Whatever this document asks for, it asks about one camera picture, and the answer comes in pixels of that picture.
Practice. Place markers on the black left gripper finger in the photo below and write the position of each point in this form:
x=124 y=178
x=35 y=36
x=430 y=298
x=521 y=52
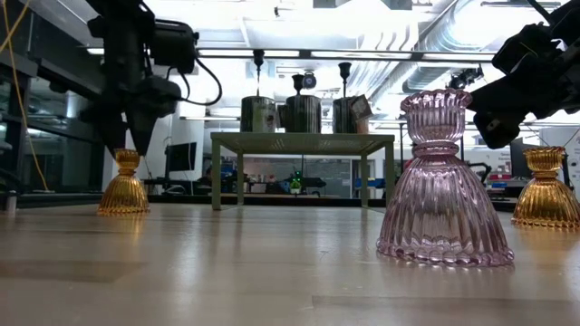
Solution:
x=141 y=133
x=114 y=133

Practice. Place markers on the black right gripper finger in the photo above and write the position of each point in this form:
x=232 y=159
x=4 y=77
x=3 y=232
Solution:
x=498 y=131
x=503 y=99

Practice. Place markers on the amber ribbed glass candle holder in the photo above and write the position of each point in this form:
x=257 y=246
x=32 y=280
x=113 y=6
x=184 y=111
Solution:
x=123 y=194
x=546 y=199

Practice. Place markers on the tall black candlestick holder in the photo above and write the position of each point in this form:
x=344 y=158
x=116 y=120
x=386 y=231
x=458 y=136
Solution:
x=258 y=56

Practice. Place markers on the silver tin candle brown tag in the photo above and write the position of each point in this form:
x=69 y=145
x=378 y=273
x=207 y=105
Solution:
x=343 y=117
x=302 y=115

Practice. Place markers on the medium black candlestick holder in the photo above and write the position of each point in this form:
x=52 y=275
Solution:
x=345 y=69

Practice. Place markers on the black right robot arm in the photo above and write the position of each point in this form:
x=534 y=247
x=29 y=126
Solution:
x=566 y=18

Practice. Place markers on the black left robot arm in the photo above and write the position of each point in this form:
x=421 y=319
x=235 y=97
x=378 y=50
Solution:
x=122 y=45

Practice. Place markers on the black computer monitor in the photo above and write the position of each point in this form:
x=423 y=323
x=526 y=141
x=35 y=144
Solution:
x=181 y=157

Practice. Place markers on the small white cylinder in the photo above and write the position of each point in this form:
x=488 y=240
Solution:
x=10 y=202

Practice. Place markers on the green perforated metal shelf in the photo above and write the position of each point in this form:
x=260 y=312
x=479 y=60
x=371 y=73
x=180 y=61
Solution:
x=299 y=142

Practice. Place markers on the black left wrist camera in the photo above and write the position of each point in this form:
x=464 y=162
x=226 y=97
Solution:
x=174 y=45

